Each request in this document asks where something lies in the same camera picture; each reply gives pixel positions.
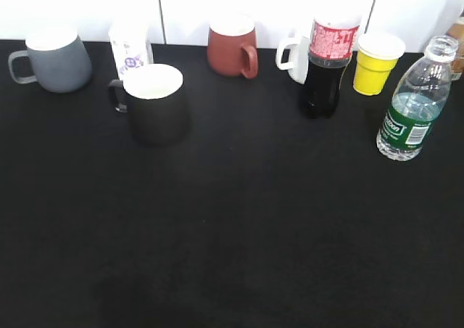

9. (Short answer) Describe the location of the clear green-label water bottle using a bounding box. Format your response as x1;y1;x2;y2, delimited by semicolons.
376;36;459;161

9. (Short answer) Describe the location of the yellow paper cup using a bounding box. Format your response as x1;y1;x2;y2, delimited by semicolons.
353;32;405;96

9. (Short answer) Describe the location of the black mug white inside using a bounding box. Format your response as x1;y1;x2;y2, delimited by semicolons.
107;64;191;147

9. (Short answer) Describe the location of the red-brown ceramic mug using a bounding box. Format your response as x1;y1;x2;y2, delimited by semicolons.
207;12;259;79

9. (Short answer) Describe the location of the white ceramic mug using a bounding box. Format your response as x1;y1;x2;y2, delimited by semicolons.
275;26;311;85

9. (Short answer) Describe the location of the red-label cola bottle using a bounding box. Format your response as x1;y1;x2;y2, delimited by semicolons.
299;12;362;118

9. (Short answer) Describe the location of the white blueberry milk carton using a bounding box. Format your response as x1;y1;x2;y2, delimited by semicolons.
108;18;154;80

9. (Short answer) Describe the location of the grey ceramic mug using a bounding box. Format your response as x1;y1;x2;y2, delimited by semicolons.
8;26;93;94

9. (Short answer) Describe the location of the brown item at edge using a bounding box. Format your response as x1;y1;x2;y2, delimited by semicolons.
446;13;464;81

